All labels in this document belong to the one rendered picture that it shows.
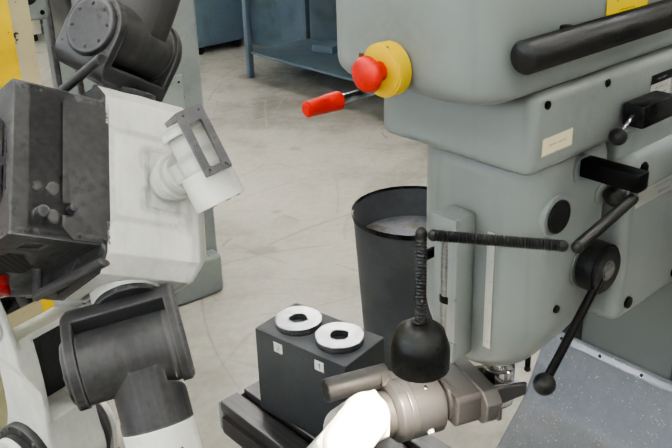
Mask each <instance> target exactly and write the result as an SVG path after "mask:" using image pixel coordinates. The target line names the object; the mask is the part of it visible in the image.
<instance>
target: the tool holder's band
mask: <svg viewBox="0 0 672 448"><path fill-rule="evenodd" d="M483 371H484V373H485V374H487V375H488V376H490V377H493V378H499V379H503V378H508V377H510V376H512V375H513V374H514V373H515V364H511V365H508V366H505V367H503V368H497V367H494V366H493V365H485V364H483Z"/></svg>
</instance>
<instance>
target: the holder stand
mask: <svg viewBox="0 0 672 448"><path fill-rule="evenodd" d="M255 332H256V346H257V359H258V372H259V385H260V398H261V407H262V408H263V409H265V410H267V411H268V412H270V413H272V414H274V415H276V416H278V417H280V418H282V419H284V420H286V421H288V422H290V423H292V424H294V425H296V426H298V427H300V428H302V429H304V430H306V431H308V432H310V433H312V434H314V435H316V436H318V435H319V434H320V433H321V432H322V431H323V424H324V420H325V418H326V416H327V415H328V413H329V412H330V411H331V410H333V409H334V408H336V407H337V406H339V405H340V404H341V403H343V402H344V401H346V400H347V399H349V398H350V397H349V398H345V399H341V400H338V401H334V402H330V403H327V402H326V401H325V399H324V397H323V394H322V390H321V379H324V378H327V377H331V376H335V375H339V374H343V373H347V372H351V371H354V370H358V369H362V368H366V367H370V366H374V365H378V364H381V363H384V364H385V362H384V337H382V336H379V335H376V334H374V333H371V332H369V331H366V330H364V329H361V328H360V327H358V326H356V325H355V324H351V323H347V322H344V321H341V320H339V319H336V318H333V317H331V316H328V315H326V314H323V313H321V312H319V311H317V310H316V309H314V308H311V307H307V306H303V305H301V304H298V303H294V304H293V305H291V306H290V307H288V308H286V309H284V310H282V311H280V312H279V313H278V314H277V315H275V316H274V317H272V318H270V319H269V320H267V321H266V322H264V323H263V324H261V325H259V326H258V327H256V329H255Z"/></svg>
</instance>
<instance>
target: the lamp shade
mask: <svg viewBox="0 0 672 448"><path fill-rule="evenodd" d="M414 318H415V317H412V318H409V319H407V320H404V321H402V322H401V323H399V324H398V325H397V327H396V330H395V332H394V335H393V337H392V340H391V343H390V369H391V371H392V372H393V373H394V374H395V375H396V376H397V377H399V378H400V379H402V380H405V381H408V382H413V383H430V382H434V381H437V380H440V379H441V378H443V377H444V376H446V375H447V373H448V372H449V369H450V344H449V341H448V338H447V335H446V332H445V329H444V327H443V326H442V325H441V324H440V323H439V322H437V321H435V320H432V319H430V318H427V317H426V320H425V321H426V322H425V323H424V324H417V323H416V322H415V319H414Z"/></svg>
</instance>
